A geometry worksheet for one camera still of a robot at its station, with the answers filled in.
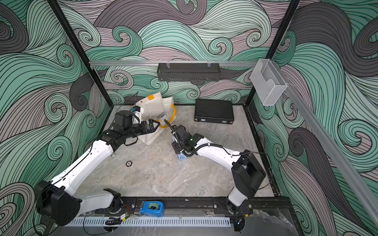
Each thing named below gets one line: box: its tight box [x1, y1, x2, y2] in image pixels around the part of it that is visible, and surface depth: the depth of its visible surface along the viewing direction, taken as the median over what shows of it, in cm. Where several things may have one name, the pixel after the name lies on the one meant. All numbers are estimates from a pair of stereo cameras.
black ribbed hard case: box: [193, 98, 235, 125], surface depth 113 cm
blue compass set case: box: [177, 152, 187, 161], surface depth 84 cm
